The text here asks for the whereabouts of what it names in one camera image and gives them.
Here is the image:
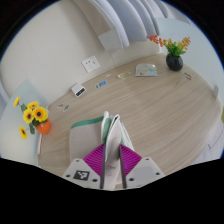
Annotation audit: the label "small yellow card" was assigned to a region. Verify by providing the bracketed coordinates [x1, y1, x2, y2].
[117, 71, 132, 80]

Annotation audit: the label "frosted glass desk partition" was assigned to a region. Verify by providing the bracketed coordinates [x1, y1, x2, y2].
[0, 78, 49, 166]
[156, 16, 224, 111]

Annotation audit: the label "sunflowers in orange vase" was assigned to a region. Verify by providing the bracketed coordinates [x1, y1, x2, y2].
[12, 96, 53, 140]

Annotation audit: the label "small grey back panel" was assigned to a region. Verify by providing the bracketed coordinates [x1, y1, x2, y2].
[97, 28, 124, 53]

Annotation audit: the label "beige towel with green edge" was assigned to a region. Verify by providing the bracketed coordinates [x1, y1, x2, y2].
[68, 110, 136, 188]

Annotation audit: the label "orange flowers in black vase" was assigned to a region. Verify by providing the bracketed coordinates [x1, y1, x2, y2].
[146, 34, 192, 72]

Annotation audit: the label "small white box device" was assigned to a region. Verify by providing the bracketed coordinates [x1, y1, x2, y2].
[70, 83, 87, 98]

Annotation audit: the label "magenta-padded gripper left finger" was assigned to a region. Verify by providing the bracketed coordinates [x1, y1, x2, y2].
[61, 143, 107, 190]

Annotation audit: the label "white pleated curtain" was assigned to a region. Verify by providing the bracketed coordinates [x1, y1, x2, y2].
[71, 0, 194, 51]

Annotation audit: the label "white wall socket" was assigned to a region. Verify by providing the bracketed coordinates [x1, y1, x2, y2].
[81, 55, 101, 74]

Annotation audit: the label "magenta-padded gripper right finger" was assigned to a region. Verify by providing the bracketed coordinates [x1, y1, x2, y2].
[118, 143, 166, 190]

